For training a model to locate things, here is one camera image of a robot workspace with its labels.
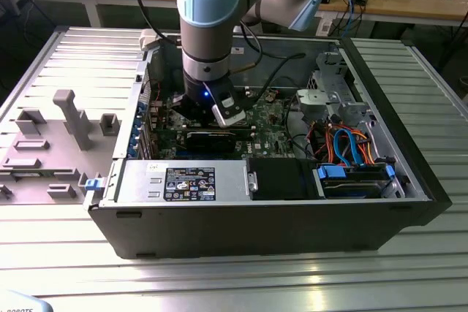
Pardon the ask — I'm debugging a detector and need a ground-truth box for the hard disk in blue carrier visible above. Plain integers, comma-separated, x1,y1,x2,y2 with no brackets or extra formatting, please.
316,164,396,200

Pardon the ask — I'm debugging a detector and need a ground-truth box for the blue flat data wire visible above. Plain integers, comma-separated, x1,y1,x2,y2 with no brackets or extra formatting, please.
333,127,363,167

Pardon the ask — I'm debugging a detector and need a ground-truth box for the silver power supply unit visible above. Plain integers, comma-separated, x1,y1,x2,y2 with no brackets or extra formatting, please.
116,160,254,206

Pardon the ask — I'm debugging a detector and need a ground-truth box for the black graphics card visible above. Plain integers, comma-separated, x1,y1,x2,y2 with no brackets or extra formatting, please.
185,127,237,154

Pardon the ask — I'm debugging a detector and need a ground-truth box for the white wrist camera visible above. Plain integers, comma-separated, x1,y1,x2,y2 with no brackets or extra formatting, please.
211,83,246,129

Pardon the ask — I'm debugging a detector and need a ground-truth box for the blue case latch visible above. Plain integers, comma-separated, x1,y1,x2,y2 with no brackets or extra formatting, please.
84,178,105,193

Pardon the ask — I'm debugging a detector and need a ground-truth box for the silver metal drive cage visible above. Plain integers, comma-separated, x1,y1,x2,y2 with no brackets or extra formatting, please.
295,51,369,123

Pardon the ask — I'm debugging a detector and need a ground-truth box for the orange wire bundle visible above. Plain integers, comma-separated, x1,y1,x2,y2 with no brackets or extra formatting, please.
309,121,377,165

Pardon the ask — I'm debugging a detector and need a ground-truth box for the black RAM slot bank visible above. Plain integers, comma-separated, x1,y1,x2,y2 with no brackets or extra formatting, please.
178,121,255,136

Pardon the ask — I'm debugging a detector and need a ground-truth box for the green motherboard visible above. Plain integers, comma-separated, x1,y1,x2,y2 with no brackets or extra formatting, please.
151,87,297,161

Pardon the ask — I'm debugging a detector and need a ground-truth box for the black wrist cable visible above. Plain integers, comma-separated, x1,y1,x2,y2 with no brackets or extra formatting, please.
239,23,307,108

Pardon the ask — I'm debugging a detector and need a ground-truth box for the black open PC case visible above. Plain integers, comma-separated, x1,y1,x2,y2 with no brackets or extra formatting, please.
83,26,453,260

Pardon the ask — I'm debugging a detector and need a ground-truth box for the white printed label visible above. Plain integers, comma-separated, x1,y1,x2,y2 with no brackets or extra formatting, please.
317,15,333,37

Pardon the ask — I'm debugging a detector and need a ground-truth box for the blue hanging cable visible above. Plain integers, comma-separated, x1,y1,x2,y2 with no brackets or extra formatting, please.
345,0,361,37

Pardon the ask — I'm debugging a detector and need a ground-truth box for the grey parts rack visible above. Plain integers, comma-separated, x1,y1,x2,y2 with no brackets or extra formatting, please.
0,88,121,206

